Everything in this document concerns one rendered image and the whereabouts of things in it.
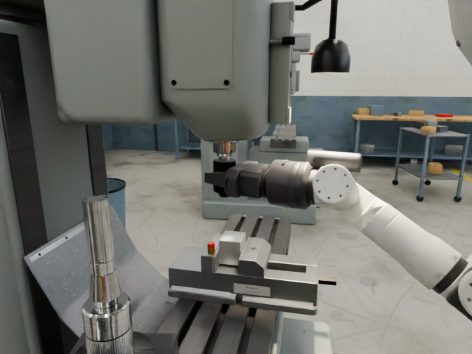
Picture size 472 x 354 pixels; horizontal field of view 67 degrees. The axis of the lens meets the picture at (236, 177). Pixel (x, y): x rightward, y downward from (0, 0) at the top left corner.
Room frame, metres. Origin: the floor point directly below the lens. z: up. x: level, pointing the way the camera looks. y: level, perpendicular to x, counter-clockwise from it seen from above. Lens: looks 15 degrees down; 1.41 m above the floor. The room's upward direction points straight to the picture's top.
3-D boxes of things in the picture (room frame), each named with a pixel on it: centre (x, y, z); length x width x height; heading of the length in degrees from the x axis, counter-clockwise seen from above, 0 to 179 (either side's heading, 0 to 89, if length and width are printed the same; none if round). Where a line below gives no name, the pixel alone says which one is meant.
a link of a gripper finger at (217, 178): (0.68, 0.04, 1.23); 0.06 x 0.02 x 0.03; 63
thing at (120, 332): (0.32, 0.13, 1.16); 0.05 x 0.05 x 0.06
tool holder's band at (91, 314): (0.32, 0.13, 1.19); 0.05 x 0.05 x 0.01
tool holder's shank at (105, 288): (0.32, 0.13, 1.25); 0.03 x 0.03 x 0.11
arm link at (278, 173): (0.67, -0.06, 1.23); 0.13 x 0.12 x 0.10; 153
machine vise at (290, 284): (0.78, -0.02, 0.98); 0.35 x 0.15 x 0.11; 78
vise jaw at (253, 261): (0.77, -0.05, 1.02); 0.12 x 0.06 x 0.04; 168
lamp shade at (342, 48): (0.70, -0.18, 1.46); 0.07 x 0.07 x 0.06
